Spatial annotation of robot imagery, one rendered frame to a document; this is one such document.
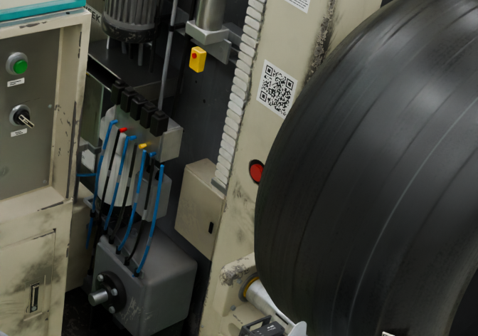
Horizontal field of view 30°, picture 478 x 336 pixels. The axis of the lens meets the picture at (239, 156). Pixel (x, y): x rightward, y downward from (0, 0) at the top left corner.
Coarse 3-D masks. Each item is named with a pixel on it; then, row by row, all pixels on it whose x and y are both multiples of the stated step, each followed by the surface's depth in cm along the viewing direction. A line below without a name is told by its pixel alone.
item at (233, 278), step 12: (228, 264) 146; (240, 264) 147; (252, 264) 147; (228, 276) 145; (240, 276) 146; (252, 276) 148; (216, 288) 148; (228, 288) 146; (240, 288) 148; (216, 300) 149; (228, 300) 147; (240, 300) 150; (228, 312) 149
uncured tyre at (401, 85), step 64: (448, 0) 114; (384, 64) 110; (448, 64) 107; (320, 128) 111; (384, 128) 106; (448, 128) 103; (320, 192) 110; (384, 192) 105; (448, 192) 101; (256, 256) 124; (320, 256) 112; (384, 256) 105; (448, 256) 103; (320, 320) 117; (384, 320) 108; (448, 320) 110
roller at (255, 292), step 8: (256, 280) 148; (248, 288) 148; (256, 288) 147; (264, 288) 147; (248, 296) 148; (256, 296) 147; (264, 296) 146; (256, 304) 147; (264, 304) 146; (272, 304) 145; (264, 312) 146; (272, 312) 144; (280, 312) 144; (272, 320) 145; (280, 320) 143; (288, 320) 143; (288, 328) 142
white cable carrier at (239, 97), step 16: (256, 0) 141; (256, 16) 142; (256, 32) 143; (240, 48) 147; (256, 48) 149; (240, 64) 148; (240, 80) 149; (240, 96) 150; (240, 112) 151; (224, 128) 155; (224, 144) 156; (224, 160) 157; (224, 176) 159
